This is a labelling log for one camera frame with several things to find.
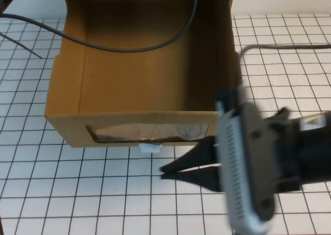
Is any thin black zip tie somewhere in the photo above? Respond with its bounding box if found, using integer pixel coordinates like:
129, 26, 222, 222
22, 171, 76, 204
0, 32, 44, 60

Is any white black-grid tablecloth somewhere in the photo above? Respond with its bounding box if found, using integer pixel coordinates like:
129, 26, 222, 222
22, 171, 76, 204
0, 12, 331, 235

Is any pale blue plastic tab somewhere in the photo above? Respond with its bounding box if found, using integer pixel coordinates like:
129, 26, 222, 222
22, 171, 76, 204
139, 142, 161, 153

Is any dark right camera cable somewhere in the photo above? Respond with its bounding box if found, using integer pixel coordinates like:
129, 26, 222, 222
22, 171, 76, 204
237, 43, 331, 90

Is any black left camera cable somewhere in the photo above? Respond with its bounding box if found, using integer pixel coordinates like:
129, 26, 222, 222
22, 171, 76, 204
0, 0, 199, 53

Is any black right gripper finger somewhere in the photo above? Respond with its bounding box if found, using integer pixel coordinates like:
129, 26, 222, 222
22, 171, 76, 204
159, 136, 221, 174
160, 165, 223, 194

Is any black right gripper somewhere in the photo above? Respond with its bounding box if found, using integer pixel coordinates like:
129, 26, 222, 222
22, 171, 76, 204
263, 107, 303, 194

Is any brown cardboard shoe box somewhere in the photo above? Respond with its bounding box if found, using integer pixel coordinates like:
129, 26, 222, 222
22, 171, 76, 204
44, 0, 244, 148

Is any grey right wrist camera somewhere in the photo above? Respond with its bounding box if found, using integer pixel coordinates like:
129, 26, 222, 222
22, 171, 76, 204
215, 86, 279, 232

